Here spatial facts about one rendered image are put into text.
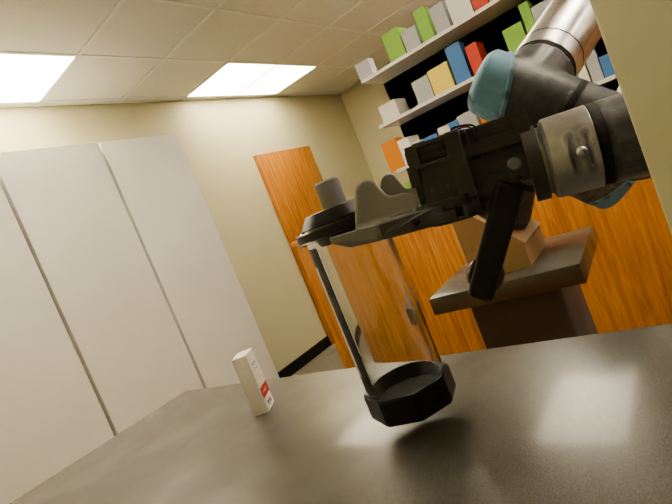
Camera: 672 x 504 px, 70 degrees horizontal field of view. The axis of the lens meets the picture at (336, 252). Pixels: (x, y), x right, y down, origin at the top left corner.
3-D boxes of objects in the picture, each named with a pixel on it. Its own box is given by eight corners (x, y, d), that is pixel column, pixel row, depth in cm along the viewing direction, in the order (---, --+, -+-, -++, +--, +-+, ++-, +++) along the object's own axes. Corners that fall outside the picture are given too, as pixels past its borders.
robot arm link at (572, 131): (596, 183, 47) (612, 191, 39) (546, 196, 48) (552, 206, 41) (577, 107, 46) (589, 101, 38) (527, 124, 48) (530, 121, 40)
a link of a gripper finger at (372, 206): (315, 196, 48) (403, 168, 48) (333, 252, 48) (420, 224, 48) (315, 195, 45) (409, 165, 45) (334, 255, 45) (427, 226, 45)
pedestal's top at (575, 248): (474, 272, 134) (469, 259, 133) (598, 240, 115) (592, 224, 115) (434, 315, 108) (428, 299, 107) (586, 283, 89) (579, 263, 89)
